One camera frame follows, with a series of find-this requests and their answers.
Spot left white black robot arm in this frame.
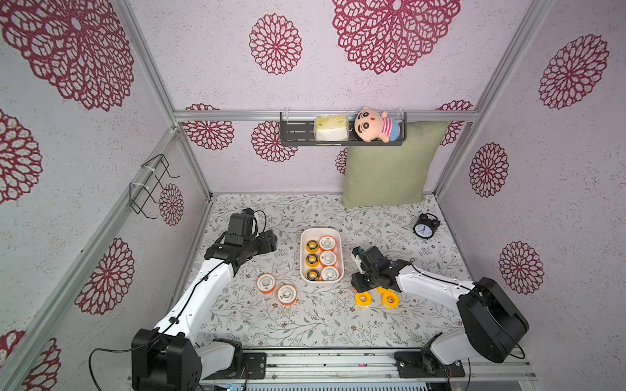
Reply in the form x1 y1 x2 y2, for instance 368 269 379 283
131 230 277 390

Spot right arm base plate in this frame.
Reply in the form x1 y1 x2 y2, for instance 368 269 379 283
394 332 466 380

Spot black wall shelf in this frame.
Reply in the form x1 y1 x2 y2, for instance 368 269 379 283
280 111 408 147

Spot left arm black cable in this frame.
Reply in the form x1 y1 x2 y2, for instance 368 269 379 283
87 209 267 391

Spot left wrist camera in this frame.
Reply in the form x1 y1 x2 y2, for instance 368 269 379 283
224 208 259 246

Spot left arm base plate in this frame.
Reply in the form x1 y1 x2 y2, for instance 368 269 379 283
204 353 267 381

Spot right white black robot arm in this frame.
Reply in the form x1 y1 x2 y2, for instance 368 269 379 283
350 261 529 368

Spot plush doll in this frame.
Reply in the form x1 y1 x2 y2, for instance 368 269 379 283
354 107 401 143

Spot white plastic storage box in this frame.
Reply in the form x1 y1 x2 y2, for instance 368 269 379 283
299 227 345 285

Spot black alarm clock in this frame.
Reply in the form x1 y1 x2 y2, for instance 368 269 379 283
413 213 440 239

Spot green pillow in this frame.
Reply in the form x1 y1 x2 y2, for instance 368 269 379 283
342 122 448 208

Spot orange tape roll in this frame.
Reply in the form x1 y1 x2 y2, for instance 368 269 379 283
320 267 341 281
319 236 337 251
319 250 337 267
256 274 276 294
276 284 298 306

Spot yellow green sponge pack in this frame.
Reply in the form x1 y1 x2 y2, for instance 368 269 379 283
314 115 350 142

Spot black yellow tape roll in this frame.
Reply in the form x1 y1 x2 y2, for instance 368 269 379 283
306 239 320 254
305 268 322 282
305 253 320 268

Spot black wire wall rack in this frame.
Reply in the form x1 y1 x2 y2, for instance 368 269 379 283
128 153 179 220

